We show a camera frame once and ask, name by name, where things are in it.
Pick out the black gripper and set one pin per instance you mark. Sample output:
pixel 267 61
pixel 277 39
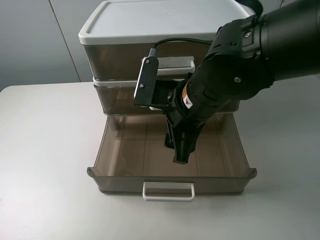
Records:
pixel 187 105

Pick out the brown drawer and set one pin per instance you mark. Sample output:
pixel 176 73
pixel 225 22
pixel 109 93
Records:
pixel 123 61
pixel 117 98
pixel 133 160

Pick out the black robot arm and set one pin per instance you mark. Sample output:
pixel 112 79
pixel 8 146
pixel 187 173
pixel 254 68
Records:
pixel 246 56

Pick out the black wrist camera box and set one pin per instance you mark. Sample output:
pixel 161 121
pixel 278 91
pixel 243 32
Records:
pixel 146 82

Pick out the white drawer cabinet frame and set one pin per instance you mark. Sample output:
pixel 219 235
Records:
pixel 119 22

